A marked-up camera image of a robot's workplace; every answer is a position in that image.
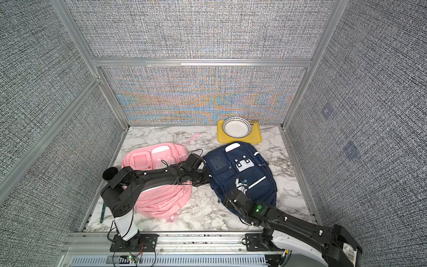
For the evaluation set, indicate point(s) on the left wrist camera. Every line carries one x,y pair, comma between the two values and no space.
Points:
194,161

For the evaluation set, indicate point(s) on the green handled fork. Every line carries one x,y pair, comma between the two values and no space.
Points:
102,216

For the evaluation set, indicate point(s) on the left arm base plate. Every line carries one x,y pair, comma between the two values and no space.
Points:
140,242

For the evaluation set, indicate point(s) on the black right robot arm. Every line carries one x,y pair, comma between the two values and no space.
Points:
331,247

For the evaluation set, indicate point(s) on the navy blue backpack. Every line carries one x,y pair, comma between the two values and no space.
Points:
239,165

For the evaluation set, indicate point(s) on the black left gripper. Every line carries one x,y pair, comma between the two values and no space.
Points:
206,179

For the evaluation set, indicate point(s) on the black cup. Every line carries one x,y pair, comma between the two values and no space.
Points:
110,173

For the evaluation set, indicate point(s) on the pink backpack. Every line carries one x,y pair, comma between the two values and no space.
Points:
162,202

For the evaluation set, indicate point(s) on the yellow cutting board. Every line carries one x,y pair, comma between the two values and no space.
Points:
254,137

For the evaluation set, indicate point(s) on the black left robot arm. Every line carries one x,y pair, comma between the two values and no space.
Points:
123,189

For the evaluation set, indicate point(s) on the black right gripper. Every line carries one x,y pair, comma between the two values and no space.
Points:
227,201

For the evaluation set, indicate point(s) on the aluminium mounting rail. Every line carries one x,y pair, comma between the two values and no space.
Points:
175,249

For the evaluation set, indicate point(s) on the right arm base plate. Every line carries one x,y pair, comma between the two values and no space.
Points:
258,242

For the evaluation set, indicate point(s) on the white bowl dotted rim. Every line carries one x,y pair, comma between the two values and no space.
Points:
237,127

